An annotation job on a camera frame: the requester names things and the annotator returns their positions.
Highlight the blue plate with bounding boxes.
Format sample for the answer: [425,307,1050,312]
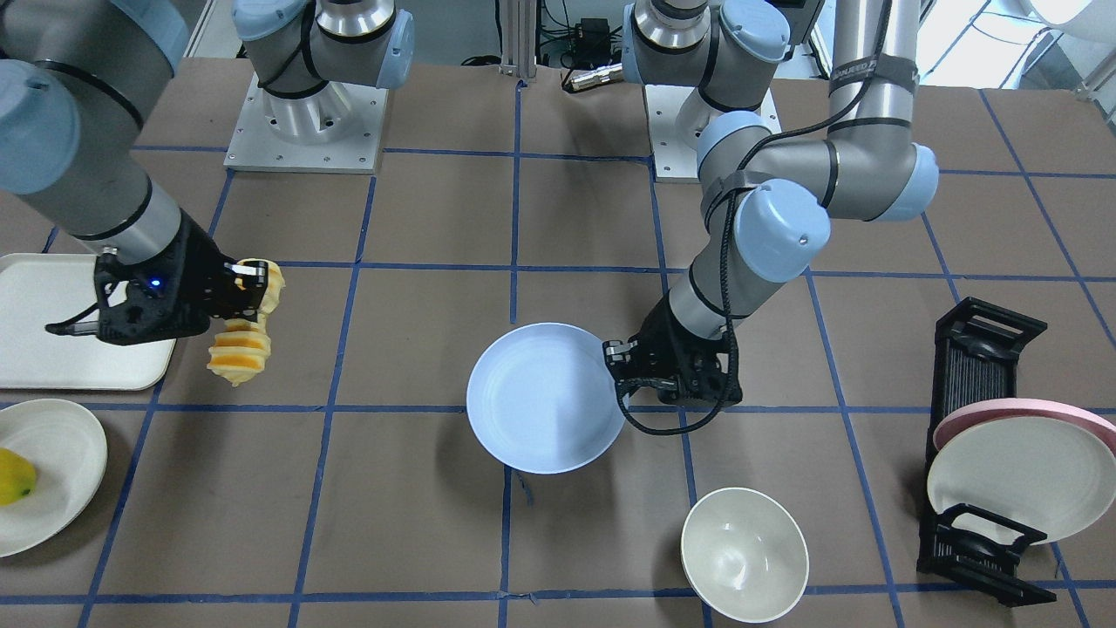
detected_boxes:
[466,322,625,474]

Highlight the cream plate in rack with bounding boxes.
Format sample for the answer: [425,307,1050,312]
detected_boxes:
[926,416,1115,543]

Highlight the yellow lemon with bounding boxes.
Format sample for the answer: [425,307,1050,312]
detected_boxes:
[1,448,38,506]

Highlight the pink plate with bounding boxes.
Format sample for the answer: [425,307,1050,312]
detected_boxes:
[931,398,1115,453]

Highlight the black cables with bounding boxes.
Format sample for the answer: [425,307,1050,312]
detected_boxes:
[558,0,899,436]

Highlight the black dish rack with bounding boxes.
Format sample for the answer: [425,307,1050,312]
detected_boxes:
[916,297,1057,608]

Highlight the aluminium frame post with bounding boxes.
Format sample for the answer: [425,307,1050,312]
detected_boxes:
[496,1,539,85]

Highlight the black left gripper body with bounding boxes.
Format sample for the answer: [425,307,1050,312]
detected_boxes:
[624,297,743,408]

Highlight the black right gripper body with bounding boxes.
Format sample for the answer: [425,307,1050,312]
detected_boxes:
[94,214,235,346]

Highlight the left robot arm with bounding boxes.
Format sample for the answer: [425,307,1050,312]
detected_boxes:
[603,1,940,408]

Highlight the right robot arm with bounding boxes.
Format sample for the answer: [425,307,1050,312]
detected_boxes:
[3,1,415,345]

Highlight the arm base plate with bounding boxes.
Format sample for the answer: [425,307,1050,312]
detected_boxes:
[643,85,723,183]
[224,79,391,175]

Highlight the white ceramic bowl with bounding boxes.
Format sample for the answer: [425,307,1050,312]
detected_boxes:
[680,487,812,624]

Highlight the white rectangular tray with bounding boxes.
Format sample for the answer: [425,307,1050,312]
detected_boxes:
[1,253,175,392]

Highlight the cream plate with lemon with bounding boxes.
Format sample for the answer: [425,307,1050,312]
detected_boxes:
[1,399,107,557]

